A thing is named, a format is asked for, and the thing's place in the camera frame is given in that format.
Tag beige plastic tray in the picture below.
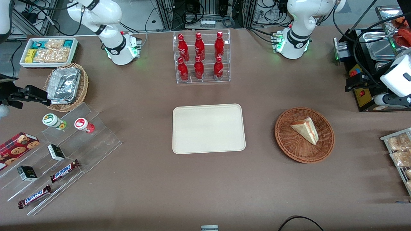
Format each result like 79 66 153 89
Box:
172 103 246 155

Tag red cola bottle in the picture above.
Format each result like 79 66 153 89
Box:
194 56 204 80
178 57 189 81
178 34 190 61
195 32 205 61
214 31 224 60
214 56 224 81

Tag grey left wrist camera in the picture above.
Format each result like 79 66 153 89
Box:
374 93 411 108

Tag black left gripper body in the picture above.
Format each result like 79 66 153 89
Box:
361 74 386 93

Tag green lid cup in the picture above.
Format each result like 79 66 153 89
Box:
42 113 67 130

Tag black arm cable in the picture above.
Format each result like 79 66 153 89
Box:
332 0 411 89

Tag red sausages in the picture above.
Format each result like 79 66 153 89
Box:
392 16 411 48

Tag clear cracker bag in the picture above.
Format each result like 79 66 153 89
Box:
45 39 65 49
33 48 53 63
51 47 71 63

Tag steel food pan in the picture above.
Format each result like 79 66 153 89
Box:
374 61 394 74
366 30 397 60

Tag small black box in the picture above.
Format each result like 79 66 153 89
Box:
17 166 38 182
48 144 66 161

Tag black looped cable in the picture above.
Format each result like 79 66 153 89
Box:
278 216 325 231

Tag red lid cup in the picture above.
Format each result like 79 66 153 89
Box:
74 118 95 133

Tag stacked aluminium foil trays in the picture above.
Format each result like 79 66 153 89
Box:
47 67 81 104

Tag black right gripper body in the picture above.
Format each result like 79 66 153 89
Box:
0 74 31 109

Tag clear acrylic bottle rack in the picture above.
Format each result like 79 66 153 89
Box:
173 28 231 84

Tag black food warmer case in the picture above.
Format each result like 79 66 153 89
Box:
333 5 411 113

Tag grey wire rack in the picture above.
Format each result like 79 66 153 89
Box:
380 128 411 197

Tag aluminium equipment frame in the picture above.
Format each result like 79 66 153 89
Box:
156 0 257 31

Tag Snickers chocolate bar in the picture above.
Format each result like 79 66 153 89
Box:
18 184 52 210
50 159 81 183

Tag clear acrylic stepped stand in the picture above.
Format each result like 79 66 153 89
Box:
0 102 122 216

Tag triangle sandwich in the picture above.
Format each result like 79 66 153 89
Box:
290 116 319 145

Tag light wicker basket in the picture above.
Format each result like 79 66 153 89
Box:
43 63 89 112

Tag red cookie box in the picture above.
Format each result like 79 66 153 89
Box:
0 132 40 171

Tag brown wicker basket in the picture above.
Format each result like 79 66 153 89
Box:
275 107 335 164

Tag white snack bin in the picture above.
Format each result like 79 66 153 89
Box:
19 37 79 69

